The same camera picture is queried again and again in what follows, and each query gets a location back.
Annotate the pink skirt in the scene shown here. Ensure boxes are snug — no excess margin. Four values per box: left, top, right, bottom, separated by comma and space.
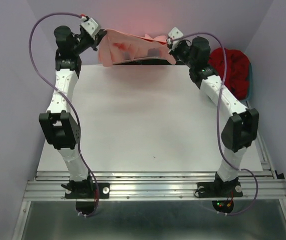
98, 29, 176, 67

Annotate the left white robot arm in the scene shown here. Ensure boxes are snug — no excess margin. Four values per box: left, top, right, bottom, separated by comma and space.
39, 24, 106, 200

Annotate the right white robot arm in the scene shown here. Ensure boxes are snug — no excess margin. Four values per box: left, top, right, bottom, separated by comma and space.
167, 37, 259, 198

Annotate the red skirt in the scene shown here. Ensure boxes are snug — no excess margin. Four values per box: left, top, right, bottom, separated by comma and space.
208, 48, 250, 100

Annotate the teal plastic basket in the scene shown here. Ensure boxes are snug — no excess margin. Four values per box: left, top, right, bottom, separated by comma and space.
242, 63, 253, 102

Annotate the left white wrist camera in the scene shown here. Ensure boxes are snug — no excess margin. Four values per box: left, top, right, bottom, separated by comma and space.
80, 15, 101, 38

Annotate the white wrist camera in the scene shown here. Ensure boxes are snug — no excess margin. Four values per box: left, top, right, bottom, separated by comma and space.
167, 27, 184, 45
80, 15, 101, 38

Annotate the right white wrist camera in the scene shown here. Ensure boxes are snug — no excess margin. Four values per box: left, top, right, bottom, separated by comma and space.
167, 27, 184, 45

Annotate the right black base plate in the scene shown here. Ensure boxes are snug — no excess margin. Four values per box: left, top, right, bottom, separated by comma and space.
194, 182, 243, 198

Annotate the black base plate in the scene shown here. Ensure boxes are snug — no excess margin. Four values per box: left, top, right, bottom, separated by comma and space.
61, 182, 110, 200
194, 182, 243, 198

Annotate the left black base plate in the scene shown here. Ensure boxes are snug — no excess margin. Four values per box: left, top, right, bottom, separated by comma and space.
61, 182, 110, 200

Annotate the aluminium rail frame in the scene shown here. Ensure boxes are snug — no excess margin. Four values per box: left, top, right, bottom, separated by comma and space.
12, 99, 286, 240

